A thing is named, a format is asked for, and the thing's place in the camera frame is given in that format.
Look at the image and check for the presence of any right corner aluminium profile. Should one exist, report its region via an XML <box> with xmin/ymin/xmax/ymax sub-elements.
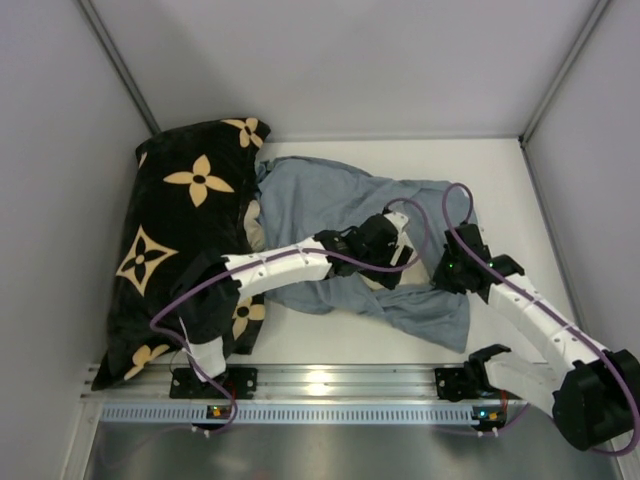
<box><xmin>519</xmin><ymin>0</ymin><xmax>614</xmax><ymax>146</ymax></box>

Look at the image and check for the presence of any blue pillow cover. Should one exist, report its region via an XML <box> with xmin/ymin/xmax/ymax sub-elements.
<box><xmin>257</xmin><ymin>157</ymin><xmax>476</xmax><ymax>353</ymax></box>

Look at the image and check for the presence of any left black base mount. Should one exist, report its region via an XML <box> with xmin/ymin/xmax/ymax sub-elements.
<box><xmin>169</xmin><ymin>367</ymin><xmax>258</xmax><ymax>400</ymax></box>

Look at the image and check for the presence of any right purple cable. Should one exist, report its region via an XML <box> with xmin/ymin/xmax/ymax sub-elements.
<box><xmin>443</xmin><ymin>183</ymin><xmax>640</xmax><ymax>457</ymax></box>

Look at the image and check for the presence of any left corner aluminium profile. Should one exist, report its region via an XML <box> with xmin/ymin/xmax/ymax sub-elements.
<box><xmin>74</xmin><ymin>0</ymin><xmax>161</xmax><ymax>135</ymax></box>

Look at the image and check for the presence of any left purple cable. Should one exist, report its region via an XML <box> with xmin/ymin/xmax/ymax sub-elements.
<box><xmin>149</xmin><ymin>198</ymin><xmax>431</xmax><ymax>436</ymax></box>

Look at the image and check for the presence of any patchwork green beige pillowcase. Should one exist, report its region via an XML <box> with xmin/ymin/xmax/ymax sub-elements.
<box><xmin>243</xmin><ymin>200</ymin><xmax>265</xmax><ymax>252</ymax></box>

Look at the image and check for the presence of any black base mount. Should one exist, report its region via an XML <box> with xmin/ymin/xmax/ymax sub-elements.
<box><xmin>434</xmin><ymin>367</ymin><xmax>476</xmax><ymax>402</ymax></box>
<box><xmin>169</xmin><ymin>367</ymin><xmax>258</xmax><ymax>400</ymax></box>

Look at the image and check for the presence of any purple cable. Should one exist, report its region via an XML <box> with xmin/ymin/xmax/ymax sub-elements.
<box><xmin>443</xmin><ymin>183</ymin><xmax>640</xmax><ymax>457</ymax></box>
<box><xmin>149</xmin><ymin>198</ymin><xmax>431</xmax><ymax>436</ymax></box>

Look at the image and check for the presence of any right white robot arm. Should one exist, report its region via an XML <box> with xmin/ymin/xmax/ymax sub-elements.
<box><xmin>433</xmin><ymin>222</ymin><xmax>639</xmax><ymax>453</ymax></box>

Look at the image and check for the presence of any white pillow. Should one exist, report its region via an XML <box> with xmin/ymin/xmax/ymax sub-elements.
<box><xmin>359</xmin><ymin>263</ymin><xmax>430</xmax><ymax>291</ymax></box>

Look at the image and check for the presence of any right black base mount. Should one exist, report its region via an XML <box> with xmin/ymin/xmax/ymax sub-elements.
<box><xmin>434</xmin><ymin>367</ymin><xmax>476</xmax><ymax>402</ymax></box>

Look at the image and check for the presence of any corner aluminium profile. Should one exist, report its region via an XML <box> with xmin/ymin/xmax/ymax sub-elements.
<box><xmin>519</xmin><ymin>0</ymin><xmax>614</xmax><ymax>146</ymax></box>
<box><xmin>74</xmin><ymin>0</ymin><xmax>161</xmax><ymax>135</ymax></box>

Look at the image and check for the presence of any aluminium mounting rail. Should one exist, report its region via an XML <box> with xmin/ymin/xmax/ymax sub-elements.
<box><xmin>79</xmin><ymin>362</ymin><xmax>626</xmax><ymax>402</ymax></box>

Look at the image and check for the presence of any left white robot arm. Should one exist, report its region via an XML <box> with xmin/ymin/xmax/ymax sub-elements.
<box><xmin>175</xmin><ymin>209</ymin><xmax>413</xmax><ymax>382</ymax></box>

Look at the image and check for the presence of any grey slotted cable duct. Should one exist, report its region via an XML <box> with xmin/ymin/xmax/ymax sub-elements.
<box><xmin>101</xmin><ymin>403</ymin><xmax>506</xmax><ymax>426</ymax></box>

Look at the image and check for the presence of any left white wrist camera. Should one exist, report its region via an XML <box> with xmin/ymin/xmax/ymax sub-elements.
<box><xmin>384</xmin><ymin>212</ymin><xmax>414</xmax><ymax>267</ymax></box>

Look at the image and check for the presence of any black floral pillow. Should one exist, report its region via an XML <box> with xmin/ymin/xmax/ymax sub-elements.
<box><xmin>91</xmin><ymin>117</ymin><xmax>271</xmax><ymax>391</ymax></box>

